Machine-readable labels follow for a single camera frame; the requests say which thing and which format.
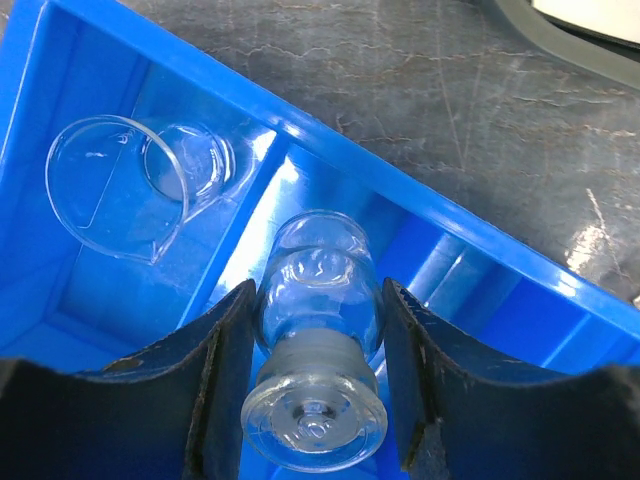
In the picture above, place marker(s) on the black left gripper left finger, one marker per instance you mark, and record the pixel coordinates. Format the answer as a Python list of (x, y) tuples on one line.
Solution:
[(168, 411)]

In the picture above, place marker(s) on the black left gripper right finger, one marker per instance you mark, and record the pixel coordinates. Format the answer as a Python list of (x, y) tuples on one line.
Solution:
[(463, 410)]

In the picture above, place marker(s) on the glass stoppered bottle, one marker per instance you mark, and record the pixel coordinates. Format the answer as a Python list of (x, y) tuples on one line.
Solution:
[(319, 317)]

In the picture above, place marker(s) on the small glass beaker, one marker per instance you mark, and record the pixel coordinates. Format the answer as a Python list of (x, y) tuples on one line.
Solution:
[(125, 187)]

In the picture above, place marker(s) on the blue plastic divided bin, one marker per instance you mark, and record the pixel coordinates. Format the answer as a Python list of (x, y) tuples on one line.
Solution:
[(479, 167)]

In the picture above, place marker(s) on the dark grey baking tray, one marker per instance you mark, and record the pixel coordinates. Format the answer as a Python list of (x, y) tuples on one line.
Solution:
[(539, 32)]

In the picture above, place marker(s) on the white square plate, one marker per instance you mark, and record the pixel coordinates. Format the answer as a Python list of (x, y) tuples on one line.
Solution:
[(612, 19)]

